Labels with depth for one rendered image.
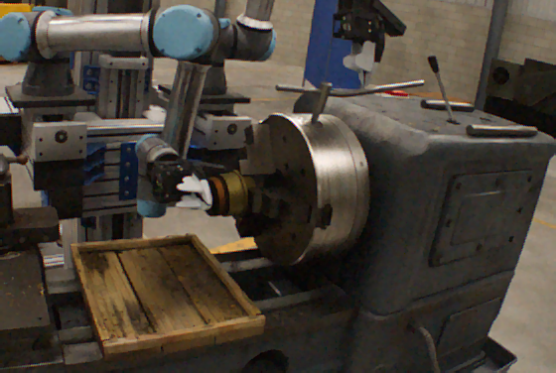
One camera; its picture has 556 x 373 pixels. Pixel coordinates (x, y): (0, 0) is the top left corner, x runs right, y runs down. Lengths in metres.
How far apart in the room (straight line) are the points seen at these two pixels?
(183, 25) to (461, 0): 11.13
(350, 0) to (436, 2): 11.18
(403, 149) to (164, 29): 0.54
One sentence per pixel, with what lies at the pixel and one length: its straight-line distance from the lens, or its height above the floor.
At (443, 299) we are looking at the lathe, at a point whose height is 0.86.
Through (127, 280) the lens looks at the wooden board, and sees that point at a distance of 1.03.
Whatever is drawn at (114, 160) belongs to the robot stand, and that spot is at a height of 0.97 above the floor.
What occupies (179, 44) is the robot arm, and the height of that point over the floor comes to 1.34.
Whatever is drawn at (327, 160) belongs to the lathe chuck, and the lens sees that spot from 0.91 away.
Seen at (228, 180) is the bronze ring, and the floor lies 1.11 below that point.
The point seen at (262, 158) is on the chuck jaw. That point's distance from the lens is 1.00.
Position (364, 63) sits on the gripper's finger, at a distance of 1.03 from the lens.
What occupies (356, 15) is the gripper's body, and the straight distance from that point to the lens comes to 1.01.
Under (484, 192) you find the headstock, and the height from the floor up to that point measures 1.12.
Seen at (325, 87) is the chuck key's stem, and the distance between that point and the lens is 0.93.
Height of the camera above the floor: 1.43
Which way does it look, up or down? 17 degrees down
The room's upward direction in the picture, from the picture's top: 8 degrees clockwise
